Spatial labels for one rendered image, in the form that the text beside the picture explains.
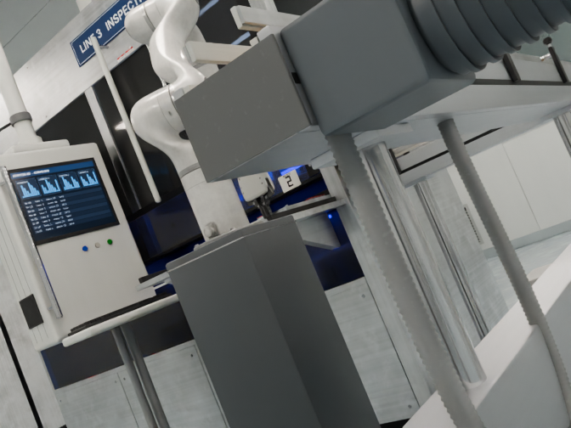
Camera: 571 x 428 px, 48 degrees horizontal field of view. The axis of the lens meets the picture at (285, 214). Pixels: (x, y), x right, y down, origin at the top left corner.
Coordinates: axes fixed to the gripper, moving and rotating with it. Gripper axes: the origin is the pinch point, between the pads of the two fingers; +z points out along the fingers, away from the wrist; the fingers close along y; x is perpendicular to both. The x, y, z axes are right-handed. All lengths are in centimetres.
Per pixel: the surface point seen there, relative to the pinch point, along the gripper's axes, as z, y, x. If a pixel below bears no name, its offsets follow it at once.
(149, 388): 44, 99, -11
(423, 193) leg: 13, -32, -45
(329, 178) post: -4.0, -8.6, -30.1
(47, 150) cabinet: -61, 89, 1
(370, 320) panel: 47, -2, -30
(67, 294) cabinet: -3, 90, 15
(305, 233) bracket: 11.0, -2.4, -12.1
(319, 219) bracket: 8.0, -2.4, -23.9
